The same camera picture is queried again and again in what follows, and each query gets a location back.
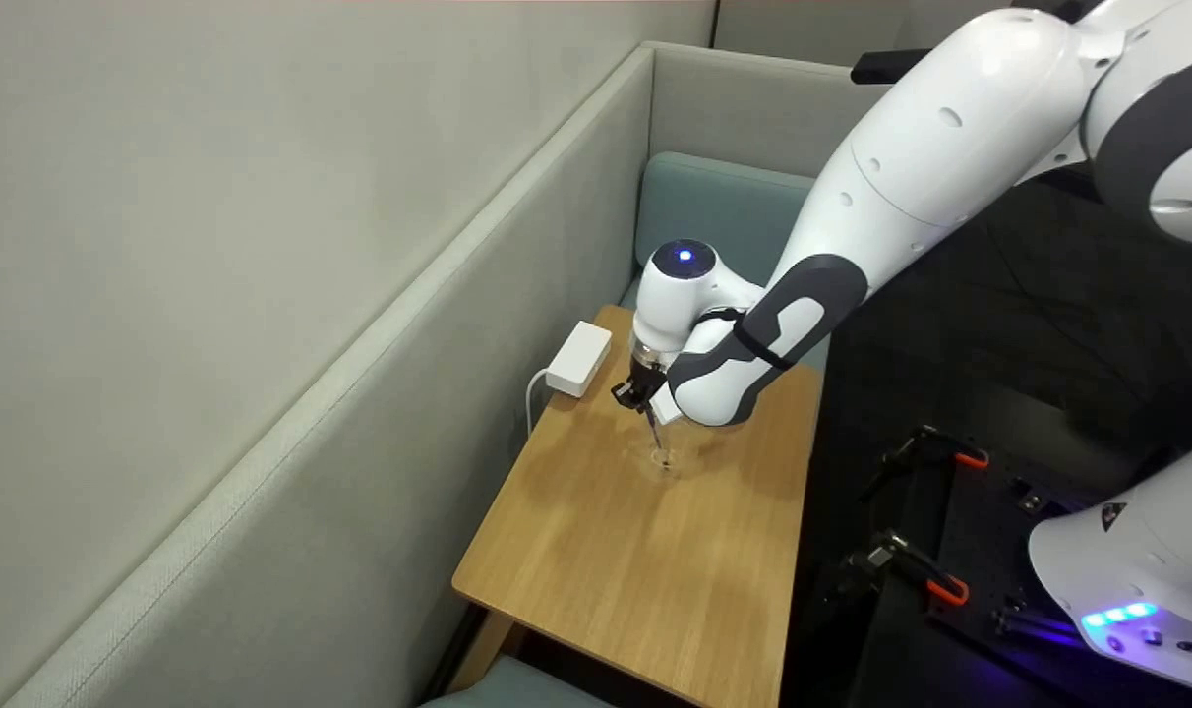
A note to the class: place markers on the white power strip box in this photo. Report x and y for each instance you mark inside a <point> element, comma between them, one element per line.
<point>579,358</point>

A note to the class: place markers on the wooden table leg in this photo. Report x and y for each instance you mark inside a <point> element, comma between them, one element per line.
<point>483,649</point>

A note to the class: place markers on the long grey padded booth panel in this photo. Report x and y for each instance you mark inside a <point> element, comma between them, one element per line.
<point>361,435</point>

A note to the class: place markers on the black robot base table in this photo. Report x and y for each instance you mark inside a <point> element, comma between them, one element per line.
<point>1001,550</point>

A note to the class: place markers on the short grey padded booth panel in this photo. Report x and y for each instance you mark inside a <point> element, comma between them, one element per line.
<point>752,105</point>

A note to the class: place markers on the teal bench backrest cushion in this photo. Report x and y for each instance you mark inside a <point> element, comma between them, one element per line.
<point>719,208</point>

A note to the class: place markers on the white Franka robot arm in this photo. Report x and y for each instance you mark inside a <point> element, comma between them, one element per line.
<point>936,141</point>

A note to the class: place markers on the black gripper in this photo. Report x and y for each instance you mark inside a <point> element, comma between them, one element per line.
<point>634,384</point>

